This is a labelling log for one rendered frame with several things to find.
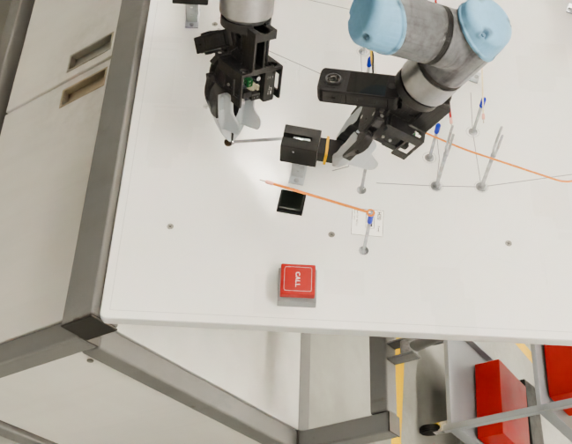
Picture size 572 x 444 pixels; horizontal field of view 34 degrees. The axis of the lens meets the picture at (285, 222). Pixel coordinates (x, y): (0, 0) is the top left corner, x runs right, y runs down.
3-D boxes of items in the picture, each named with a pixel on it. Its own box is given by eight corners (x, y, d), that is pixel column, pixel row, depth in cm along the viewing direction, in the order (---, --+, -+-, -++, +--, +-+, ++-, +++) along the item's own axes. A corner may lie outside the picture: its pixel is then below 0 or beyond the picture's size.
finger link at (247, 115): (248, 155, 140) (252, 101, 135) (226, 136, 144) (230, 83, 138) (264, 150, 142) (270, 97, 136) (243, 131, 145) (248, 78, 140)
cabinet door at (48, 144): (-61, 362, 158) (79, 312, 140) (3, 114, 187) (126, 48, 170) (-51, 366, 159) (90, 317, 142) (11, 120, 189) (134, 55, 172)
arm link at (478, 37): (457, -18, 114) (512, -1, 118) (407, 34, 122) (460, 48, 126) (467, 34, 110) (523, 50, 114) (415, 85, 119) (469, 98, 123)
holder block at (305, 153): (284, 140, 145) (286, 123, 142) (320, 146, 145) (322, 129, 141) (279, 161, 143) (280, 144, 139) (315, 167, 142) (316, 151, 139)
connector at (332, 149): (309, 144, 143) (311, 136, 142) (340, 149, 143) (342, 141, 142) (307, 159, 142) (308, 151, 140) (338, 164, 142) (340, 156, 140)
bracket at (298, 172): (293, 160, 149) (294, 140, 145) (308, 162, 149) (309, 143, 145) (287, 182, 147) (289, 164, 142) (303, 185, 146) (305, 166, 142)
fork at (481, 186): (487, 192, 147) (508, 136, 135) (476, 191, 147) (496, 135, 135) (486, 182, 148) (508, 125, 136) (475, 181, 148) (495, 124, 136)
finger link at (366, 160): (359, 191, 141) (392, 156, 135) (324, 175, 139) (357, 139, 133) (360, 176, 143) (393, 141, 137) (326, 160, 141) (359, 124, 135)
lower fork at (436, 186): (442, 191, 147) (459, 135, 135) (430, 191, 147) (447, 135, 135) (441, 181, 148) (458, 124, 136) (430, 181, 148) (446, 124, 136)
